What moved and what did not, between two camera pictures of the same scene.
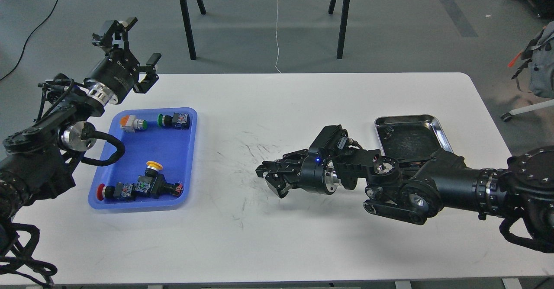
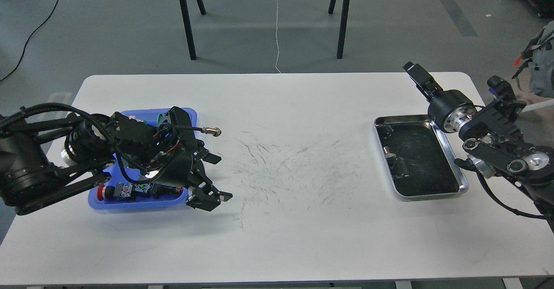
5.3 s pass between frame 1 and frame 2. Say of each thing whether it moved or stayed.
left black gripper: moved
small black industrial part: stayed
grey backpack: stayed
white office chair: stayed
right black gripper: moved
